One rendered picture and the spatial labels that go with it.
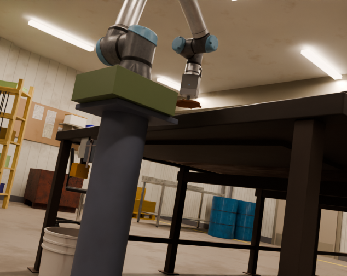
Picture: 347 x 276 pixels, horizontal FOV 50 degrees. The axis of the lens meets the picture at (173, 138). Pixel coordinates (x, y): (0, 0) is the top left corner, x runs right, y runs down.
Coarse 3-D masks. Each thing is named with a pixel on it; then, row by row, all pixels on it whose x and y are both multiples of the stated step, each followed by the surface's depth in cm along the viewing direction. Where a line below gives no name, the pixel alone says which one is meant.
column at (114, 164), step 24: (120, 120) 125; (144, 120) 129; (168, 120) 129; (96, 144) 128; (120, 144) 124; (144, 144) 132; (96, 168) 124; (120, 168) 123; (96, 192) 122; (120, 192) 122; (96, 216) 120; (120, 216) 122; (96, 240) 118; (120, 240) 122; (72, 264) 123; (96, 264) 117; (120, 264) 122
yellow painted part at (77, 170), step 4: (80, 160) 217; (72, 164) 216; (76, 164) 212; (80, 164) 212; (84, 164) 213; (72, 168) 215; (76, 168) 210; (80, 168) 212; (84, 168) 213; (88, 168) 214; (72, 172) 213; (76, 172) 210; (80, 172) 212; (84, 172) 213; (88, 172) 214; (72, 176) 216; (76, 176) 210; (80, 176) 211; (84, 176) 213
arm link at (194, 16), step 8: (184, 0) 156; (192, 0) 157; (184, 8) 159; (192, 8) 158; (192, 16) 160; (200, 16) 161; (192, 24) 162; (200, 24) 162; (192, 32) 166; (200, 32) 164; (208, 32) 166; (192, 40) 172; (200, 40) 166; (208, 40) 165; (216, 40) 168; (192, 48) 171; (200, 48) 169; (208, 48) 167; (216, 48) 168
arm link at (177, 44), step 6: (180, 36) 175; (174, 42) 176; (180, 42) 173; (186, 42) 173; (174, 48) 175; (180, 48) 173; (186, 48) 173; (180, 54) 178; (186, 54) 177; (192, 54) 176
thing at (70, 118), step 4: (68, 116) 799; (72, 116) 793; (76, 116) 799; (80, 116) 805; (64, 120) 810; (68, 120) 794; (72, 120) 793; (76, 120) 799; (80, 120) 806; (84, 120) 812; (76, 124) 799; (80, 124) 806; (84, 124) 812
